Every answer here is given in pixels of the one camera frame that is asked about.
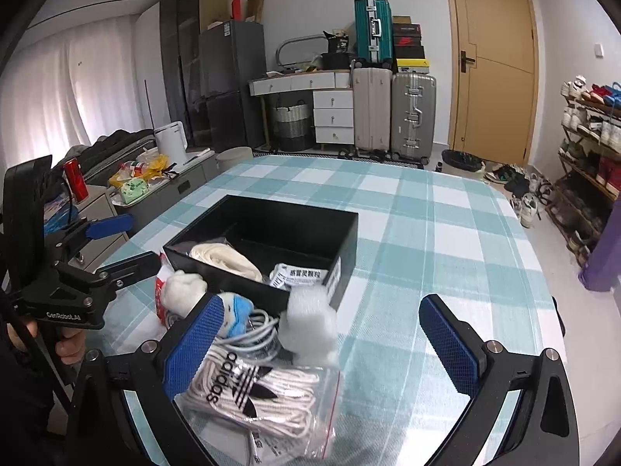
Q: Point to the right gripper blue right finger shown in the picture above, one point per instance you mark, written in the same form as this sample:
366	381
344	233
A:
543	427

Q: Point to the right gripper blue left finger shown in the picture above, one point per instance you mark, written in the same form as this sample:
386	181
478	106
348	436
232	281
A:
103	431

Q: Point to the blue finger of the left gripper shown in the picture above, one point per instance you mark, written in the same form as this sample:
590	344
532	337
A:
131	270
109	227

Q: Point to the red white plastic bag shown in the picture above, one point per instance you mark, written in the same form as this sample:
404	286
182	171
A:
165	271

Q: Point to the white laces adidas bag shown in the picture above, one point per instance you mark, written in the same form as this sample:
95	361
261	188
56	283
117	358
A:
288	412

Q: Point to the black storage box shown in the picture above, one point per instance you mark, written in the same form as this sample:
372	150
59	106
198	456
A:
267	233

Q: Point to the white labelled pouch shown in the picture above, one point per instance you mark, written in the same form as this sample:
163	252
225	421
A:
285	276

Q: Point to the white foam wrap piece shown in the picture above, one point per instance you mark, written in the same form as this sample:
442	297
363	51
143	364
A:
308	327

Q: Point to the person's left hand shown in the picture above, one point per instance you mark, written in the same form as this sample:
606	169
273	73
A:
70	347

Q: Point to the grey side cabinet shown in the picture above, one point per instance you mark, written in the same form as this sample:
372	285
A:
166	192

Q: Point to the yellow snack bag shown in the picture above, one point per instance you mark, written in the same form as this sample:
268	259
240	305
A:
146	171

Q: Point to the red can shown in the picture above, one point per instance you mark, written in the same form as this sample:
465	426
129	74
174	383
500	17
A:
73	174

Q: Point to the white round stool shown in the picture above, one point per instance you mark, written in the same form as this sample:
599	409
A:
230	158

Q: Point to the purple bag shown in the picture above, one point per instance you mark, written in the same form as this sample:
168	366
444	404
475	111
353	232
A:
601	272

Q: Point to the dark grey refrigerator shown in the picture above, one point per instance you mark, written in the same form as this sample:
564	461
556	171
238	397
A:
231	56

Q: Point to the striped laundry basket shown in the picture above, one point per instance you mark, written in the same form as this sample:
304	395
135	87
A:
293	129

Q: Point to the teal checked tablecloth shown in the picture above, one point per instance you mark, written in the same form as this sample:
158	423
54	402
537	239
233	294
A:
419	233

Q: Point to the white drawer desk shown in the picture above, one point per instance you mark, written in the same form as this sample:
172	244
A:
328	95

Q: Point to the wooden shoe rack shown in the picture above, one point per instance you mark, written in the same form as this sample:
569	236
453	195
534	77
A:
585	195

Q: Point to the black waste bin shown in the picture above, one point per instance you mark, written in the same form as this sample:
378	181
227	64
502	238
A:
462	164

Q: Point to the beige suitcase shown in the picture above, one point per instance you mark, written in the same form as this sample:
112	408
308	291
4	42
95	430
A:
371	88

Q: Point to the silver suitcase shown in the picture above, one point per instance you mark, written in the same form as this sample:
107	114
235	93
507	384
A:
413	117

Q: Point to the teal suitcase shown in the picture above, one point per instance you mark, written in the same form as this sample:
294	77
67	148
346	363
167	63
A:
374	32

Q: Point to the stacked shoe boxes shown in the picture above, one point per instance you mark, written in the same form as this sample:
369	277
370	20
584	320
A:
409	52

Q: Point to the wooden door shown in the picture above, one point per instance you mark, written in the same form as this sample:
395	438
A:
495	73

